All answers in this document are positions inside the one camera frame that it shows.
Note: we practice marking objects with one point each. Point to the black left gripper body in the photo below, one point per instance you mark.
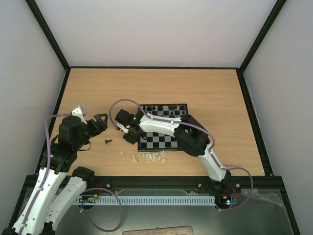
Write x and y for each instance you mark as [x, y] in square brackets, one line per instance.
[96, 130]

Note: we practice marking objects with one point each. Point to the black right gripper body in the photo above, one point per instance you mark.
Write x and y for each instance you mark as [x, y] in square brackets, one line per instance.
[125, 127]

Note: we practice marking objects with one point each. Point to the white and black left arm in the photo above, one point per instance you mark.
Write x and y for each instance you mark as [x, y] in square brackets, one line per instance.
[45, 209]

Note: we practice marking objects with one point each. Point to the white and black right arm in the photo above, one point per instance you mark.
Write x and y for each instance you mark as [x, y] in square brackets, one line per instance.
[190, 135]

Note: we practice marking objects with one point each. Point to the white chess pieces cluster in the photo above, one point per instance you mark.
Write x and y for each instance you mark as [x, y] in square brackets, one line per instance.
[154, 156]

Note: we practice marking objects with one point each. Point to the small circuit board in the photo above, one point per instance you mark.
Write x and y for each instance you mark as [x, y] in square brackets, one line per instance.
[229, 199]

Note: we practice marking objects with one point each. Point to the black and grey chessboard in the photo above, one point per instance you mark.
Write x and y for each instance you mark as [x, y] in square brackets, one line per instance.
[160, 135]

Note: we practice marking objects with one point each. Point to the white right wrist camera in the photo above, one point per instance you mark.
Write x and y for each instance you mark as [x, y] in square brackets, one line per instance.
[121, 127]

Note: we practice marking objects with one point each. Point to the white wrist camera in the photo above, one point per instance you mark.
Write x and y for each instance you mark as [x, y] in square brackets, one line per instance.
[80, 111]
[121, 127]

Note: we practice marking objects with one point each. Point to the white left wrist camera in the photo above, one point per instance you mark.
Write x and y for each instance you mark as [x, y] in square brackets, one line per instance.
[80, 111]

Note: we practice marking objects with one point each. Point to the light blue cable duct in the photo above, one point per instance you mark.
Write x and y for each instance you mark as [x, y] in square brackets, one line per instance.
[153, 201]

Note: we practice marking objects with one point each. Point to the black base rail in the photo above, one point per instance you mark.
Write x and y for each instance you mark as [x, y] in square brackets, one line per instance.
[197, 184]

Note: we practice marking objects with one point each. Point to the black enclosure frame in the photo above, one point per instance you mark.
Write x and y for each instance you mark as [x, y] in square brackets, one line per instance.
[180, 33]

